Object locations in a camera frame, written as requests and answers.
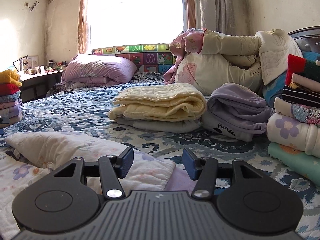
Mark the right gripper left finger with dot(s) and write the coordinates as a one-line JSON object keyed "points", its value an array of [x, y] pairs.
{"points": [[111, 169]]}

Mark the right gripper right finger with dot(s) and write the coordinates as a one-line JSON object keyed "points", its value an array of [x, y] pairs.
{"points": [[203, 171]]}

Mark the white floral purple-trim garment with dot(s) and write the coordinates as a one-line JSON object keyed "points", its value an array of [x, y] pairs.
{"points": [[32, 155]]}

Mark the blue white patterned quilt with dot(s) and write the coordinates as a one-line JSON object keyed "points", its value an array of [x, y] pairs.
{"points": [[85, 110]]}

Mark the purple panda sweatshirt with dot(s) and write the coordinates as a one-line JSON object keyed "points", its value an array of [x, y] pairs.
{"points": [[236, 112]]}

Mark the folded yellow quilted blanket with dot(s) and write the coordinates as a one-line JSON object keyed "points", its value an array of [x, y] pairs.
{"points": [[171, 103]]}

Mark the white purple flower folded garment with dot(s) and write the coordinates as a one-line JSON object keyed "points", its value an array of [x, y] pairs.
{"points": [[284, 129]]}

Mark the purple folded duvet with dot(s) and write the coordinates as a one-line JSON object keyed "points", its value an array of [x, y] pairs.
{"points": [[98, 69]]}

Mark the mint green folded garment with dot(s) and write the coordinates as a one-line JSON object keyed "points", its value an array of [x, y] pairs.
{"points": [[301, 163]]}

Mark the cream pink bundled comforter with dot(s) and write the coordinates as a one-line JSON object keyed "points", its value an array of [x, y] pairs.
{"points": [[208, 59]]}

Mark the colourful alphabet foam mat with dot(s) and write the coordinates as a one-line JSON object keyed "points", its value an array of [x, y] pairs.
{"points": [[147, 57]]}

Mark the white lilac folded garment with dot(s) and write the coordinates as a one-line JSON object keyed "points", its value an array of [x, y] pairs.
{"points": [[11, 111]]}

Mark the dark desk with clutter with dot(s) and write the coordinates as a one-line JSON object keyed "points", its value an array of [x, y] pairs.
{"points": [[36, 85]]}

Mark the pink patchwork floral garment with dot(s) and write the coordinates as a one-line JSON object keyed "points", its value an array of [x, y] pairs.
{"points": [[306, 114]]}

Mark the tan folded garment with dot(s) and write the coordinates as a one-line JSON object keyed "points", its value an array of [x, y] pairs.
{"points": [[12, 121]]}

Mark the black white striped garment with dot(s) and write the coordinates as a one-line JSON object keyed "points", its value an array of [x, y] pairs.
{"points": [[301, 96]]}

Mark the grey blue folded garment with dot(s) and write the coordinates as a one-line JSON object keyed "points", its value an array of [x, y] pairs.
{"points": [[10, 98]]}

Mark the red folded garment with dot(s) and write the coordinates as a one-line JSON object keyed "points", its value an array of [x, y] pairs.
{"points": [[8, 89]]}

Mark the pale pink folded garment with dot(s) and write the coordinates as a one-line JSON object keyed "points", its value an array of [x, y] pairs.
{"points": [[305, 82]]}

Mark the yellow folded garment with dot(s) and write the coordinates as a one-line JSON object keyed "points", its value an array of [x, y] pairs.
{"points": [[10, 77]]}

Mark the red green knit garment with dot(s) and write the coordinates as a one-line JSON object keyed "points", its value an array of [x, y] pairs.
{"points": [[303, 67]]}

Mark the grey curtain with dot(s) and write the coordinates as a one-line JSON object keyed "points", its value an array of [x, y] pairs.
{"points": [[225, 16]]}

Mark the dark wooden headboard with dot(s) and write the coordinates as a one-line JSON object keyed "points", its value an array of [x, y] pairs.
{"points": [[308, 39]]}

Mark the wooden window frame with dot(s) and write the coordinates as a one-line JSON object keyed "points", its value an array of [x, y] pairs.
{"points": [[109, 23]]}

